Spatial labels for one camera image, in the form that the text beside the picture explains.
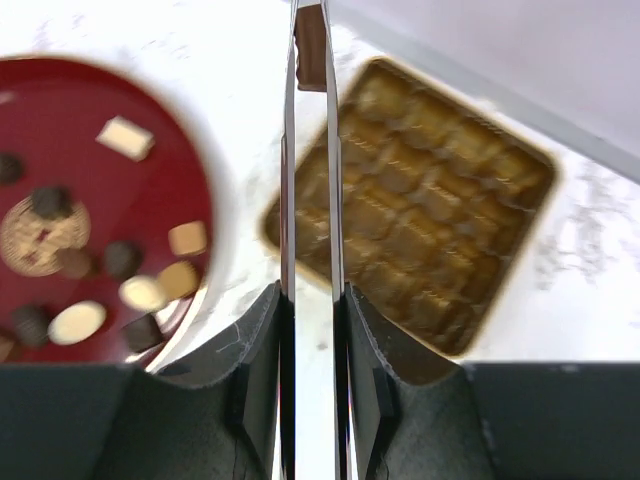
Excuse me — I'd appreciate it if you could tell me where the dark chocolate on emblem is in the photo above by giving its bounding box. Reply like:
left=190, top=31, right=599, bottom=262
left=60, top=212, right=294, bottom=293
left=30, top=186, right=73, bottom=220

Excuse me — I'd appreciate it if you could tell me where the tan square chocolate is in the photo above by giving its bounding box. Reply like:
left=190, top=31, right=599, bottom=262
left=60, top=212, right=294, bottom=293
left=168, top=221, right=207, bottom=256

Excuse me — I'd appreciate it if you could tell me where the dark ridged chocolate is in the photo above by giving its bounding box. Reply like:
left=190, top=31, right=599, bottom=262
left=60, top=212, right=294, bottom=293
left=10, top=304, right=50, bottom=348

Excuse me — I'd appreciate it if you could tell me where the brown rectangular chocolate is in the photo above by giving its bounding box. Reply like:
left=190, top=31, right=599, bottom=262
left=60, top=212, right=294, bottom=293
left=294, top=4, right=327, bottom=92

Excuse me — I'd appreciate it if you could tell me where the white rectangular chocolate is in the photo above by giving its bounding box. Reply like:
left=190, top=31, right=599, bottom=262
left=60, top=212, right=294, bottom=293
left=96, top=116, right=155, bottom=162

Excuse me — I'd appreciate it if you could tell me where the dark square chocolate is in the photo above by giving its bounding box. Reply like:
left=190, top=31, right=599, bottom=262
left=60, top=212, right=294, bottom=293
left=122, top=313, right=164, bottom=354

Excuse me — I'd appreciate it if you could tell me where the tan round chocolate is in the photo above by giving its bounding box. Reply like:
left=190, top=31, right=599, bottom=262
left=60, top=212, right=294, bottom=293
left=156, top=260, right=200, bottom=300

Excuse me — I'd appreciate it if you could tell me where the dark chocolate left edge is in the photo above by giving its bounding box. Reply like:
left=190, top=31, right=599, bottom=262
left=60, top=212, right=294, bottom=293
left=0, top=152, right=24, bottom=185

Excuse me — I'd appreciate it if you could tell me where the brown round chocolate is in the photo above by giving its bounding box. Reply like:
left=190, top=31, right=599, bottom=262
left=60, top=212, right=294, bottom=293
left=55, top=248, right=96, bottom=280

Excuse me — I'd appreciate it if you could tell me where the right gripper silver tong left finger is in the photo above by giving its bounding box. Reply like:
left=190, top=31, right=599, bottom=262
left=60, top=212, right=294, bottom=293
left=279, top=1, right=298, bottom=480

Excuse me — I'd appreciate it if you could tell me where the dark round chocolate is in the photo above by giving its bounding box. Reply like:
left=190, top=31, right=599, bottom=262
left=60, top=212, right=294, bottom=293
left=103, top=241, right=143, bottom=281

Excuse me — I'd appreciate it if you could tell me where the cream round chocolate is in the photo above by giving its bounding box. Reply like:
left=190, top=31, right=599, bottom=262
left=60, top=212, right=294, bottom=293
left=118, top=275, right=169, bottom=313

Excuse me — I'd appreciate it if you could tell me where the right gripper silver tong right finger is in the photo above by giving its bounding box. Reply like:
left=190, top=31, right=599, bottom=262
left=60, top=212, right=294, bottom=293
left=320, top=1, right=358, bottom=479

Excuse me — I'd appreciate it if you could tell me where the white oval chocolate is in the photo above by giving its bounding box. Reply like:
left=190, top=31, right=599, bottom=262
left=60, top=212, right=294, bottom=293
left=48, top=300, right=106, bottom=346

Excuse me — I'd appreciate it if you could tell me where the red round tray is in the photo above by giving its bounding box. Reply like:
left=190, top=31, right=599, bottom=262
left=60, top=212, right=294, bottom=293
left=1, top=55, right=227, bottom=371

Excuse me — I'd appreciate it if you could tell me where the gold chocolate tin box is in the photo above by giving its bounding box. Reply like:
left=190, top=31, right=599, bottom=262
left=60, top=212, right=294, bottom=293
left=258, top=55, right=562, bottom=359

